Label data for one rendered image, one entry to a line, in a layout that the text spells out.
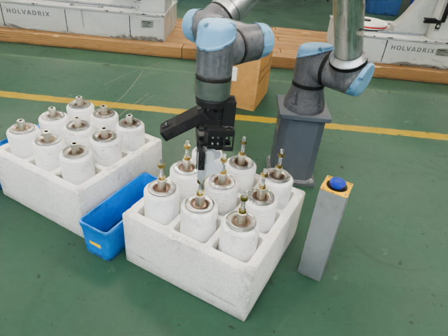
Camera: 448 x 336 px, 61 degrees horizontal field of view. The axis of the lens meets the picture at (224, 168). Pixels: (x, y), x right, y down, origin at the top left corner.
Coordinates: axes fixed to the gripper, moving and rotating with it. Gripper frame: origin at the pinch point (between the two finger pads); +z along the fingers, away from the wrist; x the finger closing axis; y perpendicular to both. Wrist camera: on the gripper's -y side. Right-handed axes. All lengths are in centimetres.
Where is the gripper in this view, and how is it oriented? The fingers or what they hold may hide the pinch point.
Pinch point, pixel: (198, 173)
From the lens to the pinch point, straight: 91.2
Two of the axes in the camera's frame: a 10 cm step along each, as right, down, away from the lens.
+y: 9.9, 0.1, 1.3
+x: -1.1, -5.6, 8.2
